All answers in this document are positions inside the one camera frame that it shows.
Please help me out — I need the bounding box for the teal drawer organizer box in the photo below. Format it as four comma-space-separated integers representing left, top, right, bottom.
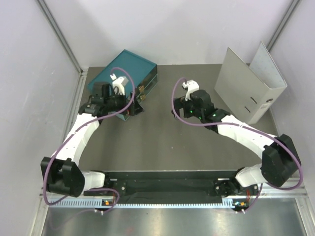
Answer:
87, 50, 158, 121

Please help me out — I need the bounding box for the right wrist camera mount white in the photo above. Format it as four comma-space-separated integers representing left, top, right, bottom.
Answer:
182, 80, 199, 101

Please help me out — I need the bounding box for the white cable duct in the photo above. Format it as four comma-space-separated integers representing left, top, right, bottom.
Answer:
49, 195, 249, 209

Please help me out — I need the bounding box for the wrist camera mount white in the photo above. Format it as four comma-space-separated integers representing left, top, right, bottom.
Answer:
110, 73, 128, 95
182, 80, 199, 101

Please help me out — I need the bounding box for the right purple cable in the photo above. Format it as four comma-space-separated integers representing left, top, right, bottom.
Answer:
171, 77, 303, 213

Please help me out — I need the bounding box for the aluminium rail frame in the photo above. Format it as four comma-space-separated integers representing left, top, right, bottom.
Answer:
39, 178, 308, 200

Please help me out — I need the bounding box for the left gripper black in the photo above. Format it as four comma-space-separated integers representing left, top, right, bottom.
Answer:
104, 90, 144, 117

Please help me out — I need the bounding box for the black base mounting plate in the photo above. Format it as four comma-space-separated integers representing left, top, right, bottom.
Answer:
83, 171, 260, 197

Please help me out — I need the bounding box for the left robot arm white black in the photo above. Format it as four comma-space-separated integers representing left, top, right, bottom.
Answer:
40, 76, 137, 197

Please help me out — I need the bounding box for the grey ring binder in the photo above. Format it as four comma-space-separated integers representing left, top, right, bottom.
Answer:
215, 42, 287, 124

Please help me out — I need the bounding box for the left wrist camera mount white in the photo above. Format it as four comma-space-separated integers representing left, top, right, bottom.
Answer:
110, 73, 128, 95

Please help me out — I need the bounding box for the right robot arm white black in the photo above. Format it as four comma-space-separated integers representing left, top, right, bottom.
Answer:
171, 89, 302, 195

